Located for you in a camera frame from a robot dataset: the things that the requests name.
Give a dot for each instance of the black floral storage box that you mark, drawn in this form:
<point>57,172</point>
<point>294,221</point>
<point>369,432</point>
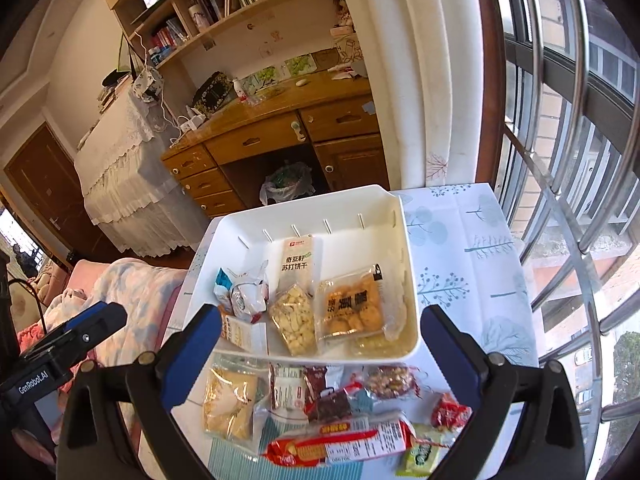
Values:
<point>215,92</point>

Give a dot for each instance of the small white bottle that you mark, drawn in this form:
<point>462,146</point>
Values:
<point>239,89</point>

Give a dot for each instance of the brown ended wafer packet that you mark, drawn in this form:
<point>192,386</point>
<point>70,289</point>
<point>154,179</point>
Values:
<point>242,334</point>

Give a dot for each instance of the clear packet fried balls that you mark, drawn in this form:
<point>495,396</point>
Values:
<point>350,305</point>

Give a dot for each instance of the wooden desk with drawers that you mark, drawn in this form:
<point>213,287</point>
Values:
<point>260,140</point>

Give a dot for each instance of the wooden bookshelf hutch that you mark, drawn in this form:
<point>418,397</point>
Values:
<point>240,30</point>

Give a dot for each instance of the dark haired doll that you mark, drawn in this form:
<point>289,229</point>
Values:
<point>342,7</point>

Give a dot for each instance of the white lace furniture cover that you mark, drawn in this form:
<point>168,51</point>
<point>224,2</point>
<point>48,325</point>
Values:
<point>125,170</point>

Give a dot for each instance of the row of red books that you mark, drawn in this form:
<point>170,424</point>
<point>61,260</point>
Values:
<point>172,35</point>

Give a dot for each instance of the stack of books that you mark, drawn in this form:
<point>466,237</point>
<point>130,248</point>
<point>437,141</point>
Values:
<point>107,97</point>

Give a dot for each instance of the white printed mug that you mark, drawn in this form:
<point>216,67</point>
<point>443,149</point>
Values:
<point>197,15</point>

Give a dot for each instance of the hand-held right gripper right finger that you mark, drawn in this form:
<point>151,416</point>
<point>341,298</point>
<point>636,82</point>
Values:
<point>450,355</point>

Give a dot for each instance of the white plastic bag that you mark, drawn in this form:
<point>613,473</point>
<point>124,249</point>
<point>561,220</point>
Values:
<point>287,182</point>

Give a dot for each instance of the white drawer latch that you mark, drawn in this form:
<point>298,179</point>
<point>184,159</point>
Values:
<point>300,132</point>

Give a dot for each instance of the white power strip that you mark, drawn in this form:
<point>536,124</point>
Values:
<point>192,121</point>

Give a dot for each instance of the white plastic bin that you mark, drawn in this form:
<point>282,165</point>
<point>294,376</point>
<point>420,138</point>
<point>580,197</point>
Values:
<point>350,240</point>

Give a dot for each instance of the clear packet pale puffs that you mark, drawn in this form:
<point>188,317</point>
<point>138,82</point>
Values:
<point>295,317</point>

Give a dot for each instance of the steel window guard rails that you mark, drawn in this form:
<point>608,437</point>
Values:
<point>560,195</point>

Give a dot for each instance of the clear packet yellow cake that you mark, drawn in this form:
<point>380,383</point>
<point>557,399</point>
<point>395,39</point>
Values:
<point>227,400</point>

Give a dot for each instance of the brown white snack packet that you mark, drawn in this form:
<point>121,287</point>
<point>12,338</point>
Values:
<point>332,405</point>

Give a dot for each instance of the red wrapped candy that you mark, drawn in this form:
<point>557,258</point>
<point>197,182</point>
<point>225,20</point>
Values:
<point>450,412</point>

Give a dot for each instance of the green leaf print panels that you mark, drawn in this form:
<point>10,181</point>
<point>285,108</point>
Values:
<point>277,72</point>

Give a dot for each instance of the brown wooden door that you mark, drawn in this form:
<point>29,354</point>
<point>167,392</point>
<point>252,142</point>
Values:
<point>45,180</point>

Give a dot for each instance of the white red label packet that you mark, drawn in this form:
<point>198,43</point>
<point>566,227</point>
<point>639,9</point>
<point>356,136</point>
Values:
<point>287,385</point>

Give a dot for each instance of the blue foil candy packet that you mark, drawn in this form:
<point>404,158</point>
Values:
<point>222,285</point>

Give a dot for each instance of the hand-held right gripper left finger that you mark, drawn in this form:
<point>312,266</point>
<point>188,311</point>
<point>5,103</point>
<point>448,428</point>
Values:
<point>192,360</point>

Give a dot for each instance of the long red biscuit pack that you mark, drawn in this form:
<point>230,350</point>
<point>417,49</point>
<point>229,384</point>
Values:
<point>330,447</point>

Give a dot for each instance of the white packet red stripe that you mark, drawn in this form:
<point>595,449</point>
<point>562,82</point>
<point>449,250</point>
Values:
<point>247,295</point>

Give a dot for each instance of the white cracker packet orange end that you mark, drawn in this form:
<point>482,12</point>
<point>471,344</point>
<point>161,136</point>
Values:
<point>297,265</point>

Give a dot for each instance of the white curtain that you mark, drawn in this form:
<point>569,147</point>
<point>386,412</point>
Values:
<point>425,85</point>

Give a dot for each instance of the tree print tablecloth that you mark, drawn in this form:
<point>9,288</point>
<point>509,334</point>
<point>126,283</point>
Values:
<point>475,270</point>

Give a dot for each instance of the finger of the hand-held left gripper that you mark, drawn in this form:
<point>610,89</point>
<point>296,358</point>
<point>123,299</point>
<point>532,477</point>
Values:
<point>82,317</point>
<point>100,325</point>

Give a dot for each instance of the black hat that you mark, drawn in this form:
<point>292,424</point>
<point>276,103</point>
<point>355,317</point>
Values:
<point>116,79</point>

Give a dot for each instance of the floral fabric bag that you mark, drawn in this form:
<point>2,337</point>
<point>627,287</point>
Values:
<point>147,80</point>

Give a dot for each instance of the green candy packet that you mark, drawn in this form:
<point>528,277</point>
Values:
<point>422,455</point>

